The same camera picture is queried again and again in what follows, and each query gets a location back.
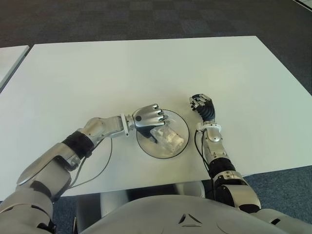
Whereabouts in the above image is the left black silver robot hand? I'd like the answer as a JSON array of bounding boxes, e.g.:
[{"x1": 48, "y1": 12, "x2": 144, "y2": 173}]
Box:
[{"x1": 131, "y1": 103, "x2": 171, "y2": 145}]

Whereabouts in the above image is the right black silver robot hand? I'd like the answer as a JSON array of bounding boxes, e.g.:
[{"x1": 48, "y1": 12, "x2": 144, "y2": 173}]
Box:
[{"x1": 188, "y1": 93, "x2": 217, "y2": 122}]

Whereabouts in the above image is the clear bottle with blue cap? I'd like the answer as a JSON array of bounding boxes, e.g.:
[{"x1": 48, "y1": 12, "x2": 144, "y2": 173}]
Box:
[{"x1": 149, "y1": 125, "x2": 184, "y2": 155}]

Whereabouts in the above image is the white plate with black rim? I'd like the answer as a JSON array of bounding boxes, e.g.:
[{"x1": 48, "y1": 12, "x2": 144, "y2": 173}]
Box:
[{"x1": 136, "y1": 109, "x2": 191, "y2": 159}]

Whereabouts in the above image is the grey robot torso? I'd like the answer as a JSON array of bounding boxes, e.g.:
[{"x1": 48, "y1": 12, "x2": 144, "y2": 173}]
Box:
[{"x1": 81, "y1": 193, "x2": 277, "y2": 234}]

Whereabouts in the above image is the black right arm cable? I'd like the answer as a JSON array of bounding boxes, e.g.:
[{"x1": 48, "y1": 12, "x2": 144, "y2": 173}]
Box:
[{"x1": 194, "y1": 128, "x2": 215, "y2": 196}]

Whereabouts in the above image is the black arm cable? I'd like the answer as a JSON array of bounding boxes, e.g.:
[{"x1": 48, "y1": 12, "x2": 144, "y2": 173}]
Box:
[
  {"x1": 69, "y1": 138, "x2": 114, "y2": 190},
  {"x1": 194, "y1": 128, "x2": 215, "y2": 196}
]

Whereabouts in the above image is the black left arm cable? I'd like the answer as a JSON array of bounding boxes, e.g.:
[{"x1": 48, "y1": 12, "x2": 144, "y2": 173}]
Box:
[{"x1": 69, "y1": 138, "x2": 114, "y2": 190}]

